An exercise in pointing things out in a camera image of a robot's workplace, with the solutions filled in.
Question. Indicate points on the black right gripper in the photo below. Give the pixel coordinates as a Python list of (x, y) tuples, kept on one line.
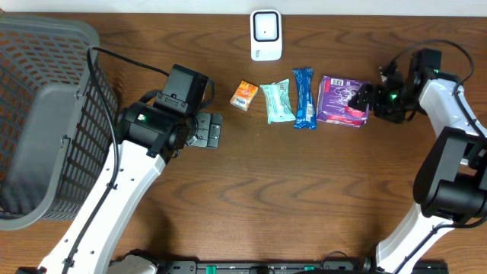
[(365, 94)]

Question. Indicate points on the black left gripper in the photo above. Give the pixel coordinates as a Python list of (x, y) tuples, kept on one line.
[(209, 129)]

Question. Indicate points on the purple pink Carefree pack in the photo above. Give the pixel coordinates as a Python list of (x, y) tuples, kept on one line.
[(332, 102)]

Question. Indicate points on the orange small snack box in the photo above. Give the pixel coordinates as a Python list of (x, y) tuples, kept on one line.
[(244, 95)]

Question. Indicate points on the blue Oreo cookie pack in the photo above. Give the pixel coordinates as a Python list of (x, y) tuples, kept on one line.
[(306, 115)]

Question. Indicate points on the mint green snack pack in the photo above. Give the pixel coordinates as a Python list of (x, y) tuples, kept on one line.
[(278, 105)]

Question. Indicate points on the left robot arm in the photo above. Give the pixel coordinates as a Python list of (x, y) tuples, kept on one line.
[(150, 132)]

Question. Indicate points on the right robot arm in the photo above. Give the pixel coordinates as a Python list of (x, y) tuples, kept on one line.
[(449, 190)]

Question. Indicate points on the grey plastic shopping basket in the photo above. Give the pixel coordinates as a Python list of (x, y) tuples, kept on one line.
[(54, 134)]

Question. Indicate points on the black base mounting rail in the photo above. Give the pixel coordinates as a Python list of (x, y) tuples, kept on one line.
[(285, 267)]

